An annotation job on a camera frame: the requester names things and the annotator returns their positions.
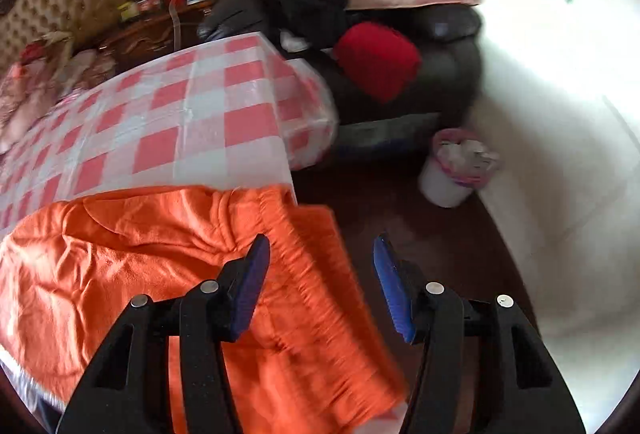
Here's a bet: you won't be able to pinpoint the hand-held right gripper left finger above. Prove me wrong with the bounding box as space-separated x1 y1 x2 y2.
56 233 272 434

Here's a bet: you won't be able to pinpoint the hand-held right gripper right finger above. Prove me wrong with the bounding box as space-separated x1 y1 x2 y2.
372 234 587 434

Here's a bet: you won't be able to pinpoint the orange pants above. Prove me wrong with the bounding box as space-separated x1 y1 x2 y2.
0 184 411 434

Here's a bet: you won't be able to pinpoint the white trash bin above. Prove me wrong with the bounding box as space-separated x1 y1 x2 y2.
417 128 501 209

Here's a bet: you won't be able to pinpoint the red white checkered tablecloth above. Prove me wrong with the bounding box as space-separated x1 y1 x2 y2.
0 32 341 415

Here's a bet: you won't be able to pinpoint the red cushion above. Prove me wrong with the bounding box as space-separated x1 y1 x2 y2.
332 22 422 104

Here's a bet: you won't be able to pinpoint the black leather armchair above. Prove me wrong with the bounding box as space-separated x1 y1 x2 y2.
197 0 483 155

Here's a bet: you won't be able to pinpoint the carved wooden nightstand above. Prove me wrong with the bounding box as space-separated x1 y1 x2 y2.
97 0 216 61

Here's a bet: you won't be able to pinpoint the black clothes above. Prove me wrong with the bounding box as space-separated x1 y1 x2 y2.
257 0 349 51

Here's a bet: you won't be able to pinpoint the folded floral quilt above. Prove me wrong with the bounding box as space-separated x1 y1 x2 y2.
0 32 76 150

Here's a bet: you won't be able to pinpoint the white wardrobe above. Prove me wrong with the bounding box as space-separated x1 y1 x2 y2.
415 0 640 345

